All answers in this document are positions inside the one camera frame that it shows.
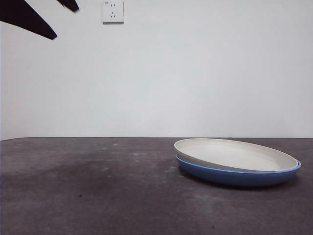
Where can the white wall socket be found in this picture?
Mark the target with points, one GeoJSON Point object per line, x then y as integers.
{"type": "Point", "coordinates": [113, 12]}

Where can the blue round plate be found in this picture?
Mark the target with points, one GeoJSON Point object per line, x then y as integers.
{"type": "Point", "coordinates": [232, 179]}

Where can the white round plate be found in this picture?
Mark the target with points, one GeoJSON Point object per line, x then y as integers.
{"type": "Point", "coordinates": [232, 154]}

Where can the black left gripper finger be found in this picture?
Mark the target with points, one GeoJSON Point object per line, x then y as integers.
{"type": "Point", "coordinates": [69, 5]}
{"type": "Point", "coordinates": [27, 17]}

